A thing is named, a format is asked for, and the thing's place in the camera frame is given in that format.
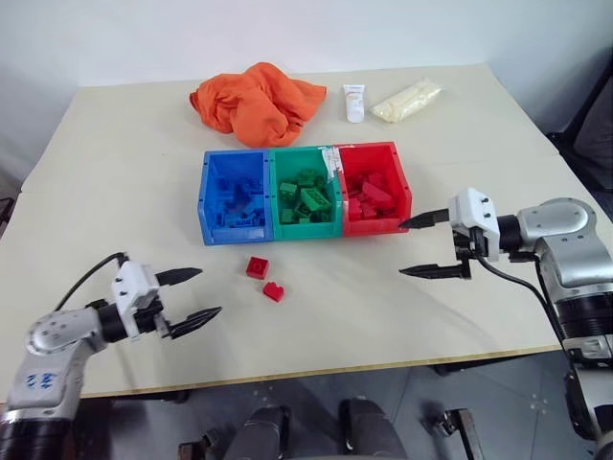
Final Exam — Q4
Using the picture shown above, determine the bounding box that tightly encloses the dark chair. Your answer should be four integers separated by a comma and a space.
547, 46, 613, 194

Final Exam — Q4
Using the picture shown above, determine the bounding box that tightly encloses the green plastic bin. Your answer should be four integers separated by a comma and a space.
267, 145, 344, 242

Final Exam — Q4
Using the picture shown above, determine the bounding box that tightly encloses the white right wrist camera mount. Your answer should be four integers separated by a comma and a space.
446, 187, 502, 263

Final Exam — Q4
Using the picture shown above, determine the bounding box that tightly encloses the white torn label sticker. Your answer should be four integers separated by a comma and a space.
319, 147, 343, 181

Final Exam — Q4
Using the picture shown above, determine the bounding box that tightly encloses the long red block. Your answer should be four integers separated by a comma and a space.
360, 180, 397, 213

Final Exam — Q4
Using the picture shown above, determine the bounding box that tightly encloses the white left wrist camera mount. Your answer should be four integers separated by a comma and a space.
110, 261, 161, 333

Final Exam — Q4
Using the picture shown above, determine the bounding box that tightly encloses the white cream tube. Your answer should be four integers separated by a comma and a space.
342, 83, 368, 125

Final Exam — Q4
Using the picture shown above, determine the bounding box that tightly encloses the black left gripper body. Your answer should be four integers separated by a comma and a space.
135, 295, 173, 341

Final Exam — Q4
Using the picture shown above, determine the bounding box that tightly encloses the clear bag of pale sticks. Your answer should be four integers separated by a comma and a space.
369, 78, 443, 125

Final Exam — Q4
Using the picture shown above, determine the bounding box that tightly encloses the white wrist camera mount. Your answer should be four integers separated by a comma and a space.
110, 261, 161, 333
446, 187, 502, 263

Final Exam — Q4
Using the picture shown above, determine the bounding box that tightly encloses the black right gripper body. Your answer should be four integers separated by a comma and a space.
451, 227, 484, 281

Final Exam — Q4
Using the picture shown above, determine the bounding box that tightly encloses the dark metal frame piece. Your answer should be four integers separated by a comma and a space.
420, 406, 486, 460
178, 429, 227, 460

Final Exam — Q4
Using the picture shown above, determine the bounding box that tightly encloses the dark rounded shape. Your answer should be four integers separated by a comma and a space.
338, 397, 409, 460
236, 403, 292, 460

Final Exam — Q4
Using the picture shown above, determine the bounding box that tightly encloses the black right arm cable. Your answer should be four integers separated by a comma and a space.
477, 255, 584, 384

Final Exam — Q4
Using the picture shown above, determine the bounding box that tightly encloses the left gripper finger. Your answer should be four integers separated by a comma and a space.
154, 266, 204, 288
169, 306, 224, 341

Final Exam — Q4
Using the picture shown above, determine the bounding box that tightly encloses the red plastic bin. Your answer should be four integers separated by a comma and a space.
332, 140, 415, 239

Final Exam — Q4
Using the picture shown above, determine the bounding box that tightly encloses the long green block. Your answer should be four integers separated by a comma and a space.
299, 186, 332, 213

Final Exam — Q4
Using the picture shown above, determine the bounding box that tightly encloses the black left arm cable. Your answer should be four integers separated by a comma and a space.
54, 251, 131, 311

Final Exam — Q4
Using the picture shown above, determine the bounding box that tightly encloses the blue plastic bin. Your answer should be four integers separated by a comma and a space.
196, 149, 276, 247

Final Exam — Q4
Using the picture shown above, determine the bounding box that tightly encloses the crumpled orange cloth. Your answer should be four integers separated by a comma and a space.
187, 61, 329, 149

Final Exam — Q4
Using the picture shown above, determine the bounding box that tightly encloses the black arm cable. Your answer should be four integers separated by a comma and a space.
54, 251, 131, 311
477, 255, 584, 384

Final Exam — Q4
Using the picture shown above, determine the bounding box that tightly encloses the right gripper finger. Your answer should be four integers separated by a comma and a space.
398, 208, 452, 233
397, 262, 468, 281

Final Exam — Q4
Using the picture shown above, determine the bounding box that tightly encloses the square red block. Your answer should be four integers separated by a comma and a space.
244, 255, 270, 280

